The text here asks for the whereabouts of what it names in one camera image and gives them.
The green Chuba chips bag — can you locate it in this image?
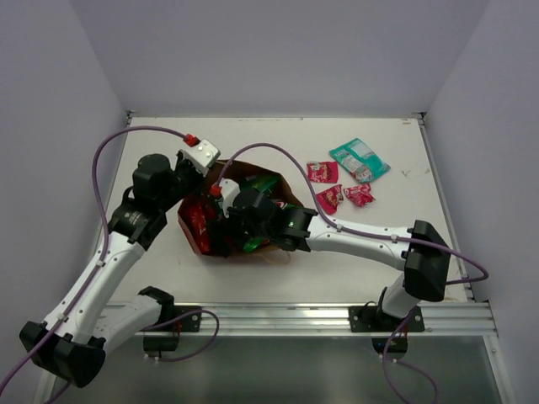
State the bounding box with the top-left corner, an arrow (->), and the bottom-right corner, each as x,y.
243,199 -> 296,253

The dark green chips bag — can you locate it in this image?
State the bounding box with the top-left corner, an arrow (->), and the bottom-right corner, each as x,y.
239,174 -> 280,195

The red gummy candy bag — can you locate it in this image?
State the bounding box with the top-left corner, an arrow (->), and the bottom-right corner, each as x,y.
187,201 -> 216,256

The red brown paper bag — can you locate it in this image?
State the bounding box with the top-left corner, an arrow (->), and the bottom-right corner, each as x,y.
177,160 -> 303,258

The pink candy packet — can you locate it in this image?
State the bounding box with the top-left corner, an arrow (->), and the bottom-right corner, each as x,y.
343,183 -> 376,207
307,162 -> 339,183
316,184 -> 344,215

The teal snack packet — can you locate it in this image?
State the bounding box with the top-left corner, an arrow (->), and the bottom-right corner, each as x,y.
329,138 -> 391,183

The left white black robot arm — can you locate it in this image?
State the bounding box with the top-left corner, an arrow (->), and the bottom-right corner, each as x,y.
19,153 -> 205,388

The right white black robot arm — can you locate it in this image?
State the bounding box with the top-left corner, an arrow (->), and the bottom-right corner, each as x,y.
223,189 -> 450,331

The left black controller box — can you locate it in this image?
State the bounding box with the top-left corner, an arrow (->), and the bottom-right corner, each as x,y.
142,334 -> 179,357

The black controller box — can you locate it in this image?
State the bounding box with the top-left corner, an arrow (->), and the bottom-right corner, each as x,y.
371,337 -> 408,358
142,334 -> 179,357

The right black controller box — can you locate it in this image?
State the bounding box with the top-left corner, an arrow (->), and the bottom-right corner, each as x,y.
371,337 -> 408,358

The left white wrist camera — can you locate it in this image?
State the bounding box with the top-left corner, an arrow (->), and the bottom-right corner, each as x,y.
183,135 -> 221,177

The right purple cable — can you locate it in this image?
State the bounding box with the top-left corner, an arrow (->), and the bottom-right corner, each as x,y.
216,142 -> 490,404

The purple cable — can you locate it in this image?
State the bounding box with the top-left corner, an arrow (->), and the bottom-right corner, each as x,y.
0,125 -> 221,404
216,142 -> 490,404

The aluminium mounting rail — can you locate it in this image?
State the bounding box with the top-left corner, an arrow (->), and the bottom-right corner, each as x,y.
104,302 -> 500,337

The left black base bracket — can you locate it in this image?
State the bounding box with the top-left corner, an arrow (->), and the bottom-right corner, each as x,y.
125,303 -> 203,332

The black base bracket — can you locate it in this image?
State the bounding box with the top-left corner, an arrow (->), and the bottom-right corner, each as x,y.
348,300 -> 425,333
125,303 -> 203,332

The right black base bracket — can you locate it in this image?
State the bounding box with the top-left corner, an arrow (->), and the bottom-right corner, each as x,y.
348,300 -> 425,333

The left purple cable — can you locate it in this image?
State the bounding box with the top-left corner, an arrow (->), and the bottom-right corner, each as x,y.
0,125 -> 221,404

